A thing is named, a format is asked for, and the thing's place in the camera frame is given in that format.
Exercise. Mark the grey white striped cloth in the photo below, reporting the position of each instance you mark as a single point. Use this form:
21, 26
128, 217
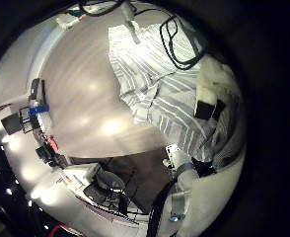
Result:
158, 89

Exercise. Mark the white desk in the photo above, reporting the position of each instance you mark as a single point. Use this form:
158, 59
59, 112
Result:
79, 173

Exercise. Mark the black stand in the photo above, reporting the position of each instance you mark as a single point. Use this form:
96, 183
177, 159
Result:
36, 89

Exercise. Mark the blue box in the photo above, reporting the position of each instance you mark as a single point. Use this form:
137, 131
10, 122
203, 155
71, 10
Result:
38, 110

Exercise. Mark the black framed screen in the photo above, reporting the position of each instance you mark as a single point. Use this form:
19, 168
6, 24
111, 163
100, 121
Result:
10, 122

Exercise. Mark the small red item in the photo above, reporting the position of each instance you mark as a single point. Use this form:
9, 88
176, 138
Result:
52, 142

